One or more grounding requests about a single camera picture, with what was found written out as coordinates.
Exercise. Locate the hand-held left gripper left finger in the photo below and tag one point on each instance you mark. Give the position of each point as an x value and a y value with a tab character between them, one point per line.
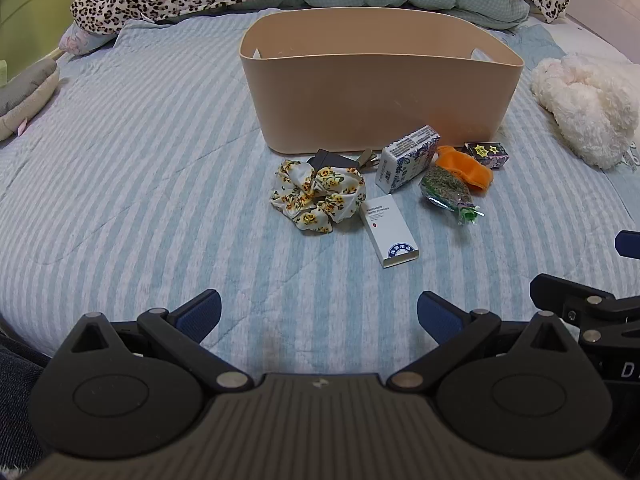
200	312

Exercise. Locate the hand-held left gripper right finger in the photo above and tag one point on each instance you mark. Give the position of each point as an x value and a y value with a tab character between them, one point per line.
436	316

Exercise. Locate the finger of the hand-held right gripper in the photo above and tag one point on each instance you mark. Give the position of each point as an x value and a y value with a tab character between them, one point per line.
575	300
629	244

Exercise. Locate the white medicine box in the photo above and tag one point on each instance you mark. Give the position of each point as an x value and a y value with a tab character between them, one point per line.
387	230

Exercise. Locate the dried herb packet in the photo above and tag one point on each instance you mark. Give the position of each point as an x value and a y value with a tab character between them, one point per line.
445	187

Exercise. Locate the orange cloth pouch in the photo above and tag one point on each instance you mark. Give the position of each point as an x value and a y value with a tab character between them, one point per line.
472	170

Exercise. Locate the blue white patterned box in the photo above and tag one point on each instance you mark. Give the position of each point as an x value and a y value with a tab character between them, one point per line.
407	157

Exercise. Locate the floral yellow white scrunchie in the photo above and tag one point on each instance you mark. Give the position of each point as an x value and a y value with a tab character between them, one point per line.
320	195

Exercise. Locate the small dark star-print box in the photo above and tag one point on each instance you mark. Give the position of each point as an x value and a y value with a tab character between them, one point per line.
485	154

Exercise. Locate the olive hair claw clip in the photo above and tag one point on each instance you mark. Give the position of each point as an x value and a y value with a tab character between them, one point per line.
367	160

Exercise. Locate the beige plastic storage basket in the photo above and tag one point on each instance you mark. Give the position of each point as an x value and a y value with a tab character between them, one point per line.
375	100

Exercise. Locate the blue striped bed sheet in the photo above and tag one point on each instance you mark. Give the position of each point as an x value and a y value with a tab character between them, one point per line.
150	185

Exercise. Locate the white fluffy plush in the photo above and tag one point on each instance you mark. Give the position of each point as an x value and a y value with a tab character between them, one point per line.
585	105

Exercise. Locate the person's jeans leg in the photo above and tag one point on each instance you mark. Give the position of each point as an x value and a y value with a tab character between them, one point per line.
20	390

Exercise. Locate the grey plush toy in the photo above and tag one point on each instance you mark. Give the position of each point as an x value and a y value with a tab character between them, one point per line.
25	85

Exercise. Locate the pink floral pillow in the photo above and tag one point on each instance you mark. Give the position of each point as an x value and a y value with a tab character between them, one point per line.
85	40

